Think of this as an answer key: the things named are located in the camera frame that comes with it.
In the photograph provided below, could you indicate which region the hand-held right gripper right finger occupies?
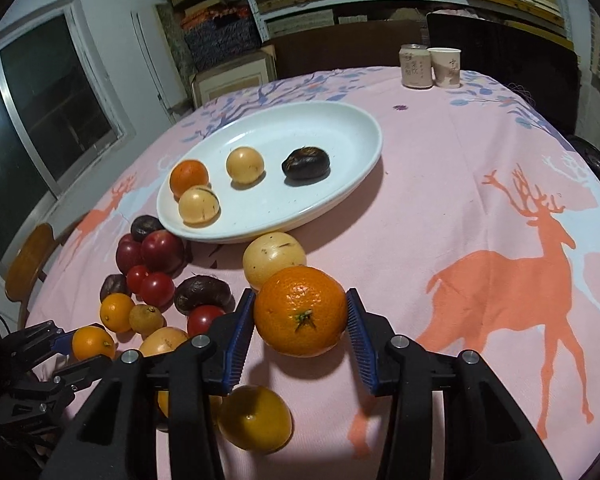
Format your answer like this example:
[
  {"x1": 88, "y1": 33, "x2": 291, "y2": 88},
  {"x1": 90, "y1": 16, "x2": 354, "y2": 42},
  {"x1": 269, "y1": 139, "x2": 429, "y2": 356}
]
[{"x1": 345, "y1": 287, "x2": 563, "y2": 480}]

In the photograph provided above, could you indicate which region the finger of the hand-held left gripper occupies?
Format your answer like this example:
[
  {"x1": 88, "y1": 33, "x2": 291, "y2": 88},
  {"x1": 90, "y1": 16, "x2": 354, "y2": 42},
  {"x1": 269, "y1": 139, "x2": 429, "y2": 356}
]
[
  {"x1": 51, "y1": 354, "x2": 117, "y2": 393},
  {"x1": 11, "y1": 321, "x2": 79, "y2": 369}
]

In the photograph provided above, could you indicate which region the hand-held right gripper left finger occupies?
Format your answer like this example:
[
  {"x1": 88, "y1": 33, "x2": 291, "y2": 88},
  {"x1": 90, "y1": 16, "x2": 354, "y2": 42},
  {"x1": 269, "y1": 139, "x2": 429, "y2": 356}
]
[{"x1": 40, "y1": 287, "x2": 257, "y2": 480}]

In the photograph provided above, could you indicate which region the small orange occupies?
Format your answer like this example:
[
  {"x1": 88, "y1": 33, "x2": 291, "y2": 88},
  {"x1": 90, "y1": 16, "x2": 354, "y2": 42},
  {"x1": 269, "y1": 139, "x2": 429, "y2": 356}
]
[
  {"x1": 99, "y1": 293, "x2": 136, "y2": 333},
  {"x1": 71, "y1": 326, "x2": 117, "y2": 362}
]

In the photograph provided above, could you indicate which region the red tomato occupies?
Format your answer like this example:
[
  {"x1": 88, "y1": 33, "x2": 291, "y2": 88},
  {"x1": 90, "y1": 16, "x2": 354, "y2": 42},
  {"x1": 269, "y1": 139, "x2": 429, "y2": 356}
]
[
  {"x1": 186, "y1": 305, "x2": 227, "y2": 338},
  {"x1": 139, "y1": 272, "x2": 176, "y2": 309}
]

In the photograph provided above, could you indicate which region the large orange with stem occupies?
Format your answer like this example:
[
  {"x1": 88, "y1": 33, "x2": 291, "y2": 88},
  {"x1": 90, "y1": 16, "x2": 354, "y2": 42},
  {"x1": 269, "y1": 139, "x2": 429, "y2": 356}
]
[{"x1": 253, "y1": 266, "x2": 348, "y2": 358}]

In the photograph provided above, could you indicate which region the small dark passion fruit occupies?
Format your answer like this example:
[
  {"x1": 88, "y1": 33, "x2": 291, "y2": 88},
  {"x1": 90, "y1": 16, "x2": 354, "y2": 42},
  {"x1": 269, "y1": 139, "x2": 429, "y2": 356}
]
[{"x1": 99, "y1": 274, "x2": 130, "y2": 305}]

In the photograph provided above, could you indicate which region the yellow-orange citrus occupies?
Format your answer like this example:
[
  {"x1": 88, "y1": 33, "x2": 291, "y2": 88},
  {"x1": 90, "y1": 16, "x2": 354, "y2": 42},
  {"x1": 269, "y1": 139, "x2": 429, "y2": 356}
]
[{"x1": 217, "y1": 385, "x2": 293, "y2": 455}]

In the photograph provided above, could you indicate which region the large yellow passion fruit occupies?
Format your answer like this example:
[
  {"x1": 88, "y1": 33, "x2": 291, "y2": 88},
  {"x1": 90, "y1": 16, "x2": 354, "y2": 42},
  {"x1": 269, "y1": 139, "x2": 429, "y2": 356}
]
[{"x1": 242, "y1": 232, "x2": 307, "y2": 286}]

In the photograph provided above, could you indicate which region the small cherry tomato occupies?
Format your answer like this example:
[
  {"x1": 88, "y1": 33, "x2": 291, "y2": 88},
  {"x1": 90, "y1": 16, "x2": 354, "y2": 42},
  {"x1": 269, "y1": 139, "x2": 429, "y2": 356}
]
[{"x1": 126, "y1": 265, "x2": 150, "y2": 295}]

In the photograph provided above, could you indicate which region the red plum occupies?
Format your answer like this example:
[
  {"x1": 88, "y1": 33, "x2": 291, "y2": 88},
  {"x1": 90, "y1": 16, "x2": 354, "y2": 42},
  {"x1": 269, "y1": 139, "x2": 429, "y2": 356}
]
[
  {"x1": 141, "y1": 230, "x2": 186, "y2": 275},
  {"x1": 116, "y1": 233, "x2": 143, "y2": 277}
]

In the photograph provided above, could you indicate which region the cracked yellow passion fruit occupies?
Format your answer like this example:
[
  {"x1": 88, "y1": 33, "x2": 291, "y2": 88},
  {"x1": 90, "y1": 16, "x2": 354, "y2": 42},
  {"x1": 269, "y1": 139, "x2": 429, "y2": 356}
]
[{"x1": 178, "y1": 185, "x2": 221, "y2": 226}]

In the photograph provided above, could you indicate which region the white oval plate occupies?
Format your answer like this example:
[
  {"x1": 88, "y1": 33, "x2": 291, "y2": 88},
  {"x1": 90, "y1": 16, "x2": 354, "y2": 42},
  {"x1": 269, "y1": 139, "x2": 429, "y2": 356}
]
[{"x1": 156, "y1": 101, "x2": 384, "y2": 245}]

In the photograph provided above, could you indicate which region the wooden chair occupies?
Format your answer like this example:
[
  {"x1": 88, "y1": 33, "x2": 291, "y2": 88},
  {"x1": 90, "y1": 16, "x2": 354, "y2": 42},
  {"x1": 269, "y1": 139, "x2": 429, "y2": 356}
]
[{"x1": 5, "y1": 223, "x2": 81, "y2": 331}]

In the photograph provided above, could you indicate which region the smooth yellow passion fruit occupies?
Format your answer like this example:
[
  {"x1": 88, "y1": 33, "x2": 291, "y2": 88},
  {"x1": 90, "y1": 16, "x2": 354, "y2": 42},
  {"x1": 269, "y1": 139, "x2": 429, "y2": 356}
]
[{"x1": 225, "y1": 146, "x2": 266, "y2": 184}]

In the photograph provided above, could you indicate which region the pink deer print tablecloth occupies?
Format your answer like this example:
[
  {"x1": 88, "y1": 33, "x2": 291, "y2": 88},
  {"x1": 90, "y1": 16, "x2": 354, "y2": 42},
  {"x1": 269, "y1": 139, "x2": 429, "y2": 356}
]
[{"x1": 17, "y1": 65, "x2": 600, "y2": 480}]

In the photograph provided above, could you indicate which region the large dark passion fruit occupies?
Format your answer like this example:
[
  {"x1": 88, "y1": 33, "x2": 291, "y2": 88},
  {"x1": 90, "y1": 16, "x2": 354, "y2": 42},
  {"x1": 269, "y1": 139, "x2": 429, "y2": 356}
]
[{"x1": 281, "y1": 146, "x2": 331, "y2": 181}]

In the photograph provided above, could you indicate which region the sliding glass window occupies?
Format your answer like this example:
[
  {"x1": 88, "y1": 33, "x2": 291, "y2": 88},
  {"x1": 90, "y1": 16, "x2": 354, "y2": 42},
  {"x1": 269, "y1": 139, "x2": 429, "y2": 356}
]
[{"x1": 0, "y1": 0, "x2": 136, "y2": 271}]

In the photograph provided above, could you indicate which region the framed picture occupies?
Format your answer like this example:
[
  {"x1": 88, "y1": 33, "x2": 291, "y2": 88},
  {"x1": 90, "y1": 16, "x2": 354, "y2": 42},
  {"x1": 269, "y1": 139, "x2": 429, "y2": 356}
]
[{"x1": 190, "y1": 45, "x2": 278, "y2": 108}]

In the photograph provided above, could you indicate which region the pink drink can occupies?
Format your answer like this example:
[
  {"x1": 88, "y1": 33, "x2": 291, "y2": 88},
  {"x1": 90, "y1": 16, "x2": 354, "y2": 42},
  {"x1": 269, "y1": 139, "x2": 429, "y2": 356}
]
[{"x1": 399, "y1": 44, "x2": 435, "y2": 90}]

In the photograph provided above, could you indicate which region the white paper cup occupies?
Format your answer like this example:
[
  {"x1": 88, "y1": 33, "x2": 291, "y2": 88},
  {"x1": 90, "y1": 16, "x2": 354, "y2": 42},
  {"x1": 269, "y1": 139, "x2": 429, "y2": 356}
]
[{"x1": 427, "y1": 47, "x2": 462, "y2": 90}]

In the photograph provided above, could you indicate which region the black round object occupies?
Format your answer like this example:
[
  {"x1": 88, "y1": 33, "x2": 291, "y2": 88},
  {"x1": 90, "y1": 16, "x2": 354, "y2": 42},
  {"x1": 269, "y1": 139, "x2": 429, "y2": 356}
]
[{"x1": 565, "y1": 134, "x2": 600, "y2": 196}]

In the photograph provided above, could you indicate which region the pile of patterned boxes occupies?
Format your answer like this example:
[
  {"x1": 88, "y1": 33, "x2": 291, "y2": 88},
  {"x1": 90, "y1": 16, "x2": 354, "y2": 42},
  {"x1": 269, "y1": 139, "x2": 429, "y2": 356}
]
[{"x1": 157, "y1": 0, "x2": 263, "y2": 73}]

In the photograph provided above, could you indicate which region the black chair back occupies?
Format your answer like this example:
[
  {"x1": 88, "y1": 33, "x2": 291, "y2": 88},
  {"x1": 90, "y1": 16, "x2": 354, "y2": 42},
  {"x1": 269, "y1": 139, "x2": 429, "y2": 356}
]
[{"x1": 426, "y1": 10, "x2": 581, "y2": 131}]

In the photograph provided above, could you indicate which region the white metal shelf rack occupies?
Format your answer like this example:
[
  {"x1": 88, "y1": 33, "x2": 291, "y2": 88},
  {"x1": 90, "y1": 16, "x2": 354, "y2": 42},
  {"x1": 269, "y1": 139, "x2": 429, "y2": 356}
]
[{"x1": 232, "y1": 0, "x2": 576, "y2": 43}]

